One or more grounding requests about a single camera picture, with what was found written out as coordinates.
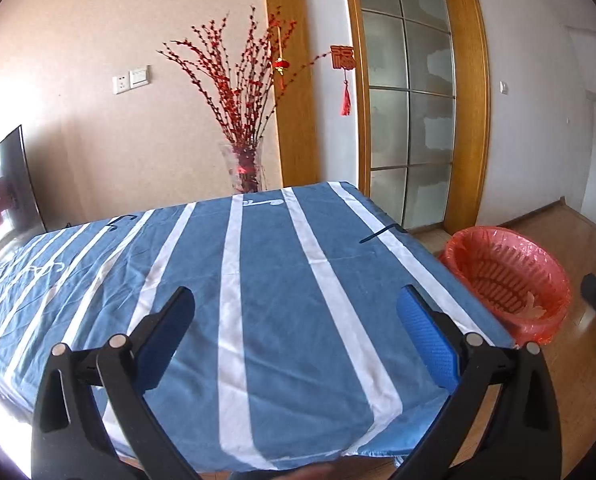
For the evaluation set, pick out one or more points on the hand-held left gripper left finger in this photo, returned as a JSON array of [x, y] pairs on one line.
[[165, 340]]

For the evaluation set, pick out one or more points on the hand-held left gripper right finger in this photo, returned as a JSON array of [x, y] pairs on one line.
[[425, 335]]

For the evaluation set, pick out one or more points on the red lined trash bin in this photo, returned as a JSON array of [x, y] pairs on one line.
[[503, 285]]

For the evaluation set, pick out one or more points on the black tablecloth clip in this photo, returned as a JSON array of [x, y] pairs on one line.
[[378, 234], [123, 220]]

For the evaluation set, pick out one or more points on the blue white striped tablecloth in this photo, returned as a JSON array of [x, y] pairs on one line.
[[278, 310]]

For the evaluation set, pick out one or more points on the glass vase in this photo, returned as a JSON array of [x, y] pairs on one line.
[[243, 170]]

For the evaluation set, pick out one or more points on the black flat television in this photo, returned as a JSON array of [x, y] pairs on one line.
[[13, 195]]

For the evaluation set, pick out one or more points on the frosted glass wooden door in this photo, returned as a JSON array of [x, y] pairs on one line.
[[418, 100]]

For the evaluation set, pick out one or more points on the red berry branches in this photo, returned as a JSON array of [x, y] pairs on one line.
[[233, 85]]

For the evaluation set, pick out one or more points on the small red lantern ornament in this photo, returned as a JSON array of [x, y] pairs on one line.
[[280, 66]]

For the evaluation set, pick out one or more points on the white wall socket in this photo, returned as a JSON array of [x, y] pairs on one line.
[[121, 84]]

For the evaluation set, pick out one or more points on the large white wall switch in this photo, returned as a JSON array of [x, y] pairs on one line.
[[139, 76]]

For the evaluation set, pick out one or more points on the wooden wall trim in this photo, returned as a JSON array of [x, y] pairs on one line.
[[290, 85]]

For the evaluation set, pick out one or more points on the red knot wall ornament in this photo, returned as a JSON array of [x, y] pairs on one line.
[[344, 60]]

